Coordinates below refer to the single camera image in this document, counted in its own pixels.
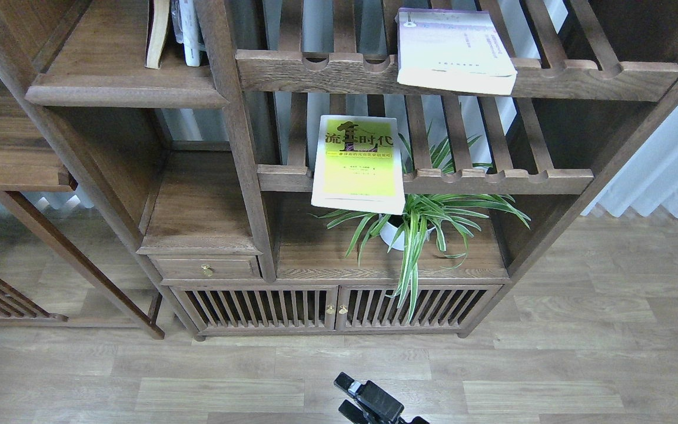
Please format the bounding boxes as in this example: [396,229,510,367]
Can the yellow green cover book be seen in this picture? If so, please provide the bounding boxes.
[311,115,406,215]

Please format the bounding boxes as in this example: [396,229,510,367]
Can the upright white book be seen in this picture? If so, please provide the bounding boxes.
[178,0,205,67]

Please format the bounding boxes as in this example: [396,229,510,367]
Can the brass drawer knob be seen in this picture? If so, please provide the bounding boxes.
[200,264,214,277]

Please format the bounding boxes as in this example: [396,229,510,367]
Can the white plant pot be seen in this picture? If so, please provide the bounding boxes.
[378,214,435,251]

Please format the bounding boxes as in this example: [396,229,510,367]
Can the white cover book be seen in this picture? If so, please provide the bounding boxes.
[397,8,517,95]

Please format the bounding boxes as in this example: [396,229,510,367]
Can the green spider plant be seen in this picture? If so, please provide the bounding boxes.
[314,122,533,323]

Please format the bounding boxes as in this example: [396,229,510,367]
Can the upright tan book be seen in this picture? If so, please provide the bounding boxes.
[145,0,171,69]

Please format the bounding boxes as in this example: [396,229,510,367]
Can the dark wooden bookshelf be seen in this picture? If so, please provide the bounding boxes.
[0,1,678,339]

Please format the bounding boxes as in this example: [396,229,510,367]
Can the white curtain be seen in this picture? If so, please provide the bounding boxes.
[581,106,678,218]

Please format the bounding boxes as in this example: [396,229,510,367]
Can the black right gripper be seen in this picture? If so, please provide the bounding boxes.
[334,372,430,424]

